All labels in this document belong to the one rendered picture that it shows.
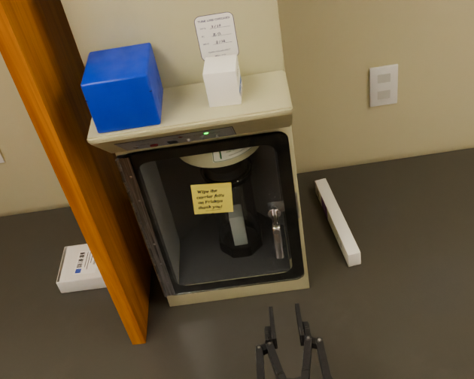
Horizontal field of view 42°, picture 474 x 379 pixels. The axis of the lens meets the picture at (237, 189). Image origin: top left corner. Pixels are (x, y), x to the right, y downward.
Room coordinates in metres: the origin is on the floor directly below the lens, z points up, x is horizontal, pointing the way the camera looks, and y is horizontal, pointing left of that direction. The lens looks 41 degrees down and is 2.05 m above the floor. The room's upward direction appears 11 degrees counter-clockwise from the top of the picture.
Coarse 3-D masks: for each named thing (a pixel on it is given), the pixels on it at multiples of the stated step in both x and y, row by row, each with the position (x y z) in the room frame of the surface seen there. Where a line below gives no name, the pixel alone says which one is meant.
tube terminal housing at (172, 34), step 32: (64, 0) 0.91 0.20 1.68; (96, 0) 0.91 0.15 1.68; (128, 0) 0.91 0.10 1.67; (160, 0) 0.90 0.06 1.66; (192, 0) 0.90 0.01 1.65; (224, 0) 0.89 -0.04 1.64; (256, 0) 0.89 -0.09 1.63; (96, 32) 0.91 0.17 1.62; (128, 32) 0.91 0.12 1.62; (160, 32) 0.90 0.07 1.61; (192, 32) 0.90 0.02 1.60; (256, 32) 0.89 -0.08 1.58; (160, 64) 0.90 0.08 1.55; (192, 64) 0.90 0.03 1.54; (256, 64) 0.89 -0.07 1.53; (288, 128) 0.89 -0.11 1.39; (256, 288) 0.90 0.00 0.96; (288, 288) 0.89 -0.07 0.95
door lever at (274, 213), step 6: (270, 210) 0.88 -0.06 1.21; (276, 210) 0.88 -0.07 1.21; (270, 216) 0.88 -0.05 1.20; (276, 216) 0.86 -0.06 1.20; (276, 222) 0.85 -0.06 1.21; (276, 228) 0.83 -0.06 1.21; (276, 234) 0.83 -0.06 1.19; (276, 240) 0.83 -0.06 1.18; (276, 246) 0.83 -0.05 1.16; (282, 246) 0.83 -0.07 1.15; (276, 252) 0.83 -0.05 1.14; (282, 252) 0.83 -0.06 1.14; (282, 258) 0.83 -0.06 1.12
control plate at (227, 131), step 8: (224, 128) 0.80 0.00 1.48; (232, 128) 0.81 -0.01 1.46; (168, 136) 0.81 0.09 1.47; (176, 136) 0.82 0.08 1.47; (184, 136) 0.83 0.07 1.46; (192, 136) 0.83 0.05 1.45; (200, 136) 0.84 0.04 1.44; (208, 136) 0.85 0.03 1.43; (120, 144) 0.82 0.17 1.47; (128, 144) 0.83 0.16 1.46; (136, 144) 0.84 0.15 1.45; (144, 144) 0.85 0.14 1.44; (160, 144) 0.86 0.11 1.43; (168, 144) 0.87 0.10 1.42
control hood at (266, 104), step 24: (168, 96) 0.87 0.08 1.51; (192, 96) 0.86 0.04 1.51; (264, 96) 0.82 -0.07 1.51; (288, 96) 0.80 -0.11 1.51; (168, 120) 0.80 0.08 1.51; (192, 120) 0.79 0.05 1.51; (216, 120) 0.78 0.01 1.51; (240, 120) 0.78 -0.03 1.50; (264, 120) 0.79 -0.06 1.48; (288, 120) 0.82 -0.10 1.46; (96, 144) 0.81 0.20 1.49
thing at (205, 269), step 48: (192, 144) 0.89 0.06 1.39; (240, 144) 0.88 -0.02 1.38; (288, 144) 0.87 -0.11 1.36; (144, 192) 0.90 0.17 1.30; (240, 192) 0.88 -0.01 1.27; (288, 192) 0.88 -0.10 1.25; (192, 240) 0.89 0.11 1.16; (240, 240) 0.89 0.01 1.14; (288, 240) 0.88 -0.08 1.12; (192, 288) 0.90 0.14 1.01
